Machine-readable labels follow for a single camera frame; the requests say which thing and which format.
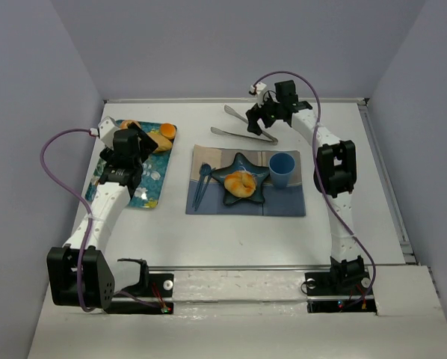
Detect metal tongs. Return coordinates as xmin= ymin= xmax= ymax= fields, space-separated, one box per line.
xmin=210 ymin=105 xmax=279 ymax=146

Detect twisted orange glazed bread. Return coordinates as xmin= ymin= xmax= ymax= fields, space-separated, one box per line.
xmin=224 ymin=171 xmax=256 ymax=198

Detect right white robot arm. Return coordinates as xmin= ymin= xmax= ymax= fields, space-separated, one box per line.
xmin=246 ymin=80 xmax=368 ymax=296

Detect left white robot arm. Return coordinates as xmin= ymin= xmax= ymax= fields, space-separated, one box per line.
xmin=46 ymin=117 xmax=158 ymax=313

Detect tan turnover pastry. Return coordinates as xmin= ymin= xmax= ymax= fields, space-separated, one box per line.
xmin=147 ymin=132 xmax=173 ymax=153

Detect small round orange bun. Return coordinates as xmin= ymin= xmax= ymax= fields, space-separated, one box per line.
xmin=159 ymin=123 xmax=176 ymax=140

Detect teal floral tray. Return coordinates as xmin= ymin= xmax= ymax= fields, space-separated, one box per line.
xmin=84 ymin=119 xmax=179 ymax=210

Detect blue plastic cup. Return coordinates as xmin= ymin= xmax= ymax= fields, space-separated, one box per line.
xmin=268 ymin=153 xmax=295 ymax=188

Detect blue star-shaped plate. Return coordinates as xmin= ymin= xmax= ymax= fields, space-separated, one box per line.
xmin=212 ymin=152 xmax=270 ymax=206

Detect blue plastic spork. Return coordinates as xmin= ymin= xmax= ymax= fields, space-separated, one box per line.
xmin=193 ymin=162 xmax=212 ymax=209

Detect blue plastic chopstick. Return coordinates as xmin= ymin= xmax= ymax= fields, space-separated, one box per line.
xmin=194 ymin=168 xmax=215 ymax=211

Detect blue beige placemat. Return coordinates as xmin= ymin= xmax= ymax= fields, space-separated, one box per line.
xmin=185 ymin=145 xmax=306 ymax=217

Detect sugared ring donut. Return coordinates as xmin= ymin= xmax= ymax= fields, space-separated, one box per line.
xmin=120 ymin=120 xmax=141 ymax=129

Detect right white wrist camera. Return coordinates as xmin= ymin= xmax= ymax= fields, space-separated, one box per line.
xmin=249 ymin=82 xmax=268 ymax=107

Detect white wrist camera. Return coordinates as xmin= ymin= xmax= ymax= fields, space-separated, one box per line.
xmin=89 ymin=116 xmax=120 ymax=150
xmin=249 ymin=82 xmax=268 ymax=107

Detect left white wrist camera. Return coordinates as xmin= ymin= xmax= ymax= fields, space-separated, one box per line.
xmin=89 ymin=116 xmax=120 ymax=150

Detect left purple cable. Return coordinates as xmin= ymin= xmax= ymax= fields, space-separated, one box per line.
xmin=40 ymin=127 xmax=97 ymax=313

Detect purple cable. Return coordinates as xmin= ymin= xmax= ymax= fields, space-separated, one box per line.
xmin=252 ymin=70 xmax=377 ymax=300
xmin=40 ymin=127 xmax=97 ymax=313

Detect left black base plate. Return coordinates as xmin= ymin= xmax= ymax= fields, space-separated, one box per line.
xmin=105 ymin=272 xmax=174 ymax=315

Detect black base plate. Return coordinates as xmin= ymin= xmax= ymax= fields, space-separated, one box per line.
xmin=105 ymin=272 xmax=174 ymax=315
xmin=300 ymin=271 xmax=377 ymax=314

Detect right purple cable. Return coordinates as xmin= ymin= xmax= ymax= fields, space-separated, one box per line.
xmin=252 ymin=70 xmax=377 ymax=300

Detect metal rail front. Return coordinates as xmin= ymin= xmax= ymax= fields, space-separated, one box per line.
xmin=149 ymin=265 xmax=330 ymax=271

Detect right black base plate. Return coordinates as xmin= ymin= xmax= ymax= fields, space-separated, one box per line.
xmin=300 ymin=271 xmax=377 ymax=314

